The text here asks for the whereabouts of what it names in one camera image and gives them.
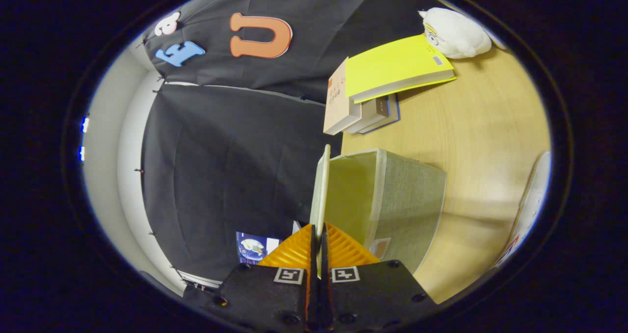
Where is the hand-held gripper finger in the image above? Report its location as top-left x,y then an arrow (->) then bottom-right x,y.
320,222 -> 438,333
201,223 -> 320,333

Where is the grey fabric storage box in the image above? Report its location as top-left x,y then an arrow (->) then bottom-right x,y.
310,144 -> 447,275

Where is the white canvas shoe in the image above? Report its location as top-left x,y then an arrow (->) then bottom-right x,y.
493,151 -> 552,270

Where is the blue display screen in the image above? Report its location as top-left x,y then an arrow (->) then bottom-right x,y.
235,231 -> 280,265

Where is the black backdrop cloth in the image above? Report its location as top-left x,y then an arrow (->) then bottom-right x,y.
140,0 -> 442,282

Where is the tan cover book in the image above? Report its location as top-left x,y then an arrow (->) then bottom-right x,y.
323,57 -> 363,136

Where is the yellow cover book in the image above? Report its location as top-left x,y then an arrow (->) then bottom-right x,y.
344,33 -> 457,104

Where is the white plush toy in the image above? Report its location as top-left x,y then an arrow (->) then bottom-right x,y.
418,7 -> 492,60

